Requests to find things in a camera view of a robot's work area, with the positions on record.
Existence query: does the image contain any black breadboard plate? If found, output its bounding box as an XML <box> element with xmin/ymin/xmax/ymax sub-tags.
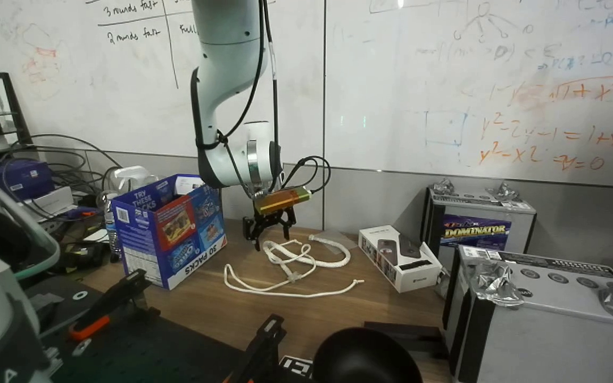
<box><xmin>26</xmin><ymin>273</ymin><xmax>251</xmax><ymax>383</ymax></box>

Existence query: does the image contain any small white product box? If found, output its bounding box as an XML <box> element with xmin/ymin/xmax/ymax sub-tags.
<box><xmin>355</xmin><ymin>224</ymin><xmax>448</xmax><ymax>296</ymax></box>

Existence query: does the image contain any whiteboard with black table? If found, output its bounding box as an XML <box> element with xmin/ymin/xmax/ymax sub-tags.
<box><xmin>0</xmin><ymin>0</ymin><xmax>326</xmax><ymax>165</ymax></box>

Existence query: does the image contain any black clamp with orange handle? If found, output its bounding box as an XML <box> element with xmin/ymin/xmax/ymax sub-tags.
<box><xmin>68</xmin><ymin>265</ymin><xmax>154</xmax><ymax>345</ymax></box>

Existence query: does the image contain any white braided rope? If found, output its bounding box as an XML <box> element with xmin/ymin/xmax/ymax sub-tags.
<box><xmin>261</xmin><ymin>236</ymin><xmax>353</xmax><ymax>273</ymax></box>
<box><xmin>222</xmin><ymin>261</ymin><xmax>367</xmax><ymax>300</ymax></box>

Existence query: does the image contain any black pan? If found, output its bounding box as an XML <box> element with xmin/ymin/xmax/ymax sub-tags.
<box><xmin>311</xmin><ymin>325</ymin><xmax>425</xmax><ymax>383</ymax></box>

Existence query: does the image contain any gold wrist camera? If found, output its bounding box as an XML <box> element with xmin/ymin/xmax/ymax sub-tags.
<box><xmin>251</xmin><ymin>186</ymin><xmax>314</xmax><ymax>219</ymax></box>

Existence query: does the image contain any silver battery unit with label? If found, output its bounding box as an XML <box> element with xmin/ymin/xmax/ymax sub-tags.
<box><xmin>420</xmin><ymin>180</ymin><xmax>539</xmax><ymax>274</ymax></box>

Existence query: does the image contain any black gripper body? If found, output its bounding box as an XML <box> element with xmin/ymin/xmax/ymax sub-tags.
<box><xmin>242</xmin><ymin>208</ymin><xmax>301</xmax><ymax>241</ymax></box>

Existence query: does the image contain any black white fiducial marker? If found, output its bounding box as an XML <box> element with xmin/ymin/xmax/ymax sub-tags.
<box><xmin>278</xmin><ymin>353</ymin><xmax>318</xmax><ymax>379</ymax></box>

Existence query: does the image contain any black cable bundle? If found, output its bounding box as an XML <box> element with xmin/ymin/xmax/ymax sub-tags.
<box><xmin>0</xmin><ymin>132</ymin><xmax>124</xmax><ymax>215</ymax></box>

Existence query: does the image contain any whiteboard with orange formulas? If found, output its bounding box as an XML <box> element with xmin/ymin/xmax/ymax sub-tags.
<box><xmin>324</xmin><ymin>0</ymin><xmax>613</xmax><ymax>189</ymax></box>

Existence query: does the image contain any blue cardboard snack box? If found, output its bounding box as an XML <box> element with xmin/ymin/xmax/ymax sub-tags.
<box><xmin>111</xmin><ymin>173</ymin><xmax>230</xmax><ymax>292</ymax></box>

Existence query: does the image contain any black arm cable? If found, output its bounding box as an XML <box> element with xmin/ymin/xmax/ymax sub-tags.
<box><xmin>190</xmin><ymin>0</ymin><xmax>334</xmax><ymax>200</ymax></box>

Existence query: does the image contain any purple blue product box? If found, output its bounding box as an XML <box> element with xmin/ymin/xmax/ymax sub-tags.
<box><xmin>0</xmin><ymin>157</ymin><xmax>57</xmax><ymax>204</ymax></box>

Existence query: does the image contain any large silver black battery unit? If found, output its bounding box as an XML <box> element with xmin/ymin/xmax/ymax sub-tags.
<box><xmin>438</xmin><ymin>242</ymin><xmax>613</xmax><ymax>383</ymax></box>

